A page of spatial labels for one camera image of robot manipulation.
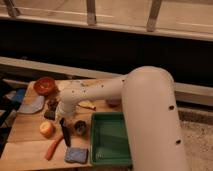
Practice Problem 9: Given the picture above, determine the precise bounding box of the yellow banana piece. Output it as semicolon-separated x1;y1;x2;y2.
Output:
78;100;96;110

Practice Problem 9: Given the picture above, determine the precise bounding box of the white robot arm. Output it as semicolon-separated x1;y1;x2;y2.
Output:
56;66;190;171

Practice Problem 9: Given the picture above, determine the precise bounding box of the purple bowl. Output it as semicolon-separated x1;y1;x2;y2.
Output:
106;99;121;107

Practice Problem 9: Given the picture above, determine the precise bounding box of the small dark metal cup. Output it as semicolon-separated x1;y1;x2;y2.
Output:
74;120;87;136

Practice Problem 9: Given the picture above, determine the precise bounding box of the dark grey sponge block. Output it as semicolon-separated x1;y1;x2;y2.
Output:
44;110;55;120

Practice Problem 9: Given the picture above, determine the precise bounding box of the green plastic tray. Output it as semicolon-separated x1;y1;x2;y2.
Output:
90;112;132;166

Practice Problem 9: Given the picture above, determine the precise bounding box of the red-orange bowl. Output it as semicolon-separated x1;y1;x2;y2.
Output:
33;77;56;96

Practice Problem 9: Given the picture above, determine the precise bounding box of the grey-blue flat plate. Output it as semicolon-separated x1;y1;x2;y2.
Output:
18;96;45;114

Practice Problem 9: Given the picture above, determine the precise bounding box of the orange carrot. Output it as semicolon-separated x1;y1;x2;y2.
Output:
45;135;63;160

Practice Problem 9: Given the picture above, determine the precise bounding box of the blue cloth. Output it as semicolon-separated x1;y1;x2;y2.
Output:
5;89;26;103

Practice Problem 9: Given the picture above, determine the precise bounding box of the wooden table board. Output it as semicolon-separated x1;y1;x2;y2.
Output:
0;81;122;171

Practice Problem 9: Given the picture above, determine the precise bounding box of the yellow-red apple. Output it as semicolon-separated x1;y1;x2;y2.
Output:
39;121;54;138

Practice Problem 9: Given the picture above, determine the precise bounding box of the blue sponge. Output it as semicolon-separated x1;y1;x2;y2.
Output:
64;147;88;164

